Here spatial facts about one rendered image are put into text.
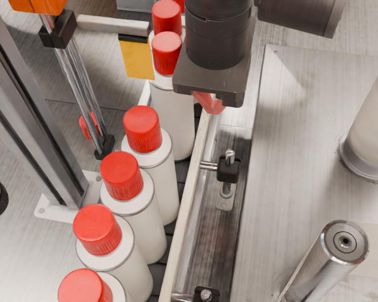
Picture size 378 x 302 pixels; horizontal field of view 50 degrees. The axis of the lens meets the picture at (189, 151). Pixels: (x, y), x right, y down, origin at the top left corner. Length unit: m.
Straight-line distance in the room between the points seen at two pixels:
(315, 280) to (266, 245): 0.15
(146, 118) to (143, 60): 0.07
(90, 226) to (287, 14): 0.22
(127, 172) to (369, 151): 0.33
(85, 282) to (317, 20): 0.25
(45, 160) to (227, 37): 0.27
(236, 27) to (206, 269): 0.34
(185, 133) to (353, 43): 0.43
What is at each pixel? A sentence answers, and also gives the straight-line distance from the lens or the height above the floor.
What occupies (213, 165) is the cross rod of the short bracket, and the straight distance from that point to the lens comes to 0.54.
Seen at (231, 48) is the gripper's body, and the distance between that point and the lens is 0.36.
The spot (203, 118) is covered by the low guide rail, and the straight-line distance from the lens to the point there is 0.58.
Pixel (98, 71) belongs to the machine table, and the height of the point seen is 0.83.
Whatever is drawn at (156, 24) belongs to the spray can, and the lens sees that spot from 0.47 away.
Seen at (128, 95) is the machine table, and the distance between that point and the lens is 0.73.
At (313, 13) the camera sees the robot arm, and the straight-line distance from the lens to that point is 0.31.
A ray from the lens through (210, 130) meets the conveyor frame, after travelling 0.61.
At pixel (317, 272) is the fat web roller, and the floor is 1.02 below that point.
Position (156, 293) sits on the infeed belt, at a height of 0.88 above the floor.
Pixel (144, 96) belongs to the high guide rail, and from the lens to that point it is 0.55.
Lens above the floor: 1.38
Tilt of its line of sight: 58 degrees down
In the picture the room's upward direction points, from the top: 3 degrees counter-clockwise
